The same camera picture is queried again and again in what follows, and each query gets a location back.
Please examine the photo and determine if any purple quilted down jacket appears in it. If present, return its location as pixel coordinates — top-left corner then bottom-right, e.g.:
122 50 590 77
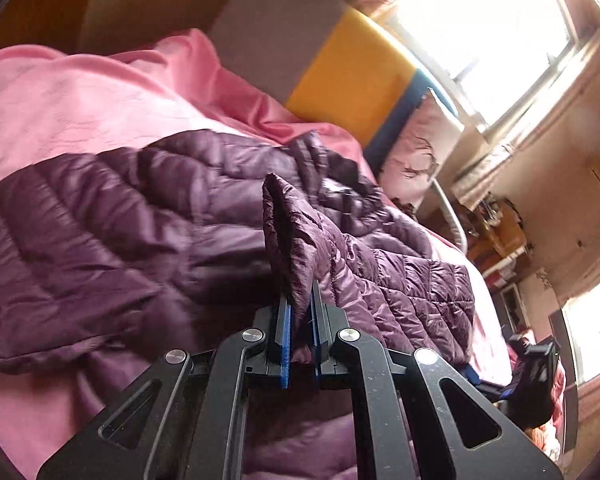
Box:
0 130 475 479

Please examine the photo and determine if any bright bedroom window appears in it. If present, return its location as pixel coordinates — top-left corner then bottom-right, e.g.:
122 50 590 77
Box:
380 0 600 142

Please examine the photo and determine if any low grey side shelf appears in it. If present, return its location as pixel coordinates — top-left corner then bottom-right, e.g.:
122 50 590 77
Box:
492 284 528 339

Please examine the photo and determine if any side window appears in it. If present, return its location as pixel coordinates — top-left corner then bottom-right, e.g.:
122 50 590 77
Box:
562 284 600 385

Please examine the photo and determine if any wooden desk with clutter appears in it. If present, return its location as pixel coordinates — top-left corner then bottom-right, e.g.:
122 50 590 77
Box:
468 194 533 292

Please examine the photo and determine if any right pink curtain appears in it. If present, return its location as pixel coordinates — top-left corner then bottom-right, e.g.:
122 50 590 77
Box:
451 29 600 210

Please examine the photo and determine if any white deer print pillow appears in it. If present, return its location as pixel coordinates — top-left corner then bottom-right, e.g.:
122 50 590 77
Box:
378 88 465 211

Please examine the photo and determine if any pink bed duvet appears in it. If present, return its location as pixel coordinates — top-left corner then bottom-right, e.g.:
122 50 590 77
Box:
0 28 514 480

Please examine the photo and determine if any grey yellow blue headboard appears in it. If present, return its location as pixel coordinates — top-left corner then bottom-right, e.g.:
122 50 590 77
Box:
208 0 457 172

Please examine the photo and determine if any grey metal bed rail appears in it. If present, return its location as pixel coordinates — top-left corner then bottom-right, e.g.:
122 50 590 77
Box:
431 179 468 255

